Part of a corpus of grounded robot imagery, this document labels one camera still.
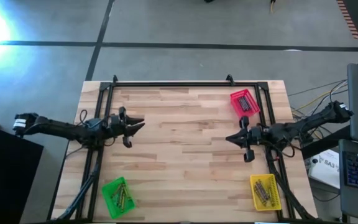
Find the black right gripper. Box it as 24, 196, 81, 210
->
225, 115, 265, 163

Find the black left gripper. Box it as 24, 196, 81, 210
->
106, 106, 146, 149

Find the purplish brown crayon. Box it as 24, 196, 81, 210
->
261, 186, 270, 207

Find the red plastic mesh basket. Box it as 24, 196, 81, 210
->
229, 88, 261, 119

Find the yellow plastic mesh basket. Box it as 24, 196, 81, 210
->
249, 173, 283, 212

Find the green plastic mesh basket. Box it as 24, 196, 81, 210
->
101, 176, 136, 220

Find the black stand leg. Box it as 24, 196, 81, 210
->
301, 124, 352, 160

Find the white printed box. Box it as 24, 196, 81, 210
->
308, 149, 341, 190

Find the black cabinet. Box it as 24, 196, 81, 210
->
0, 113, 45, 224

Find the orange striped floor tape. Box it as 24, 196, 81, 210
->
336, 0, 358, 40

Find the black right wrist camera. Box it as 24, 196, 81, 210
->
263, 123, 284, 139

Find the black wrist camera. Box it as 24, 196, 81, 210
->
85, 117, 107, 131
263, 123, 284, 139

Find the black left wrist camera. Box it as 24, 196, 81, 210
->
85, 117, 107, 131

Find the black aluminium table frame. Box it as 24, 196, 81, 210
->
50, 74, 319, 224

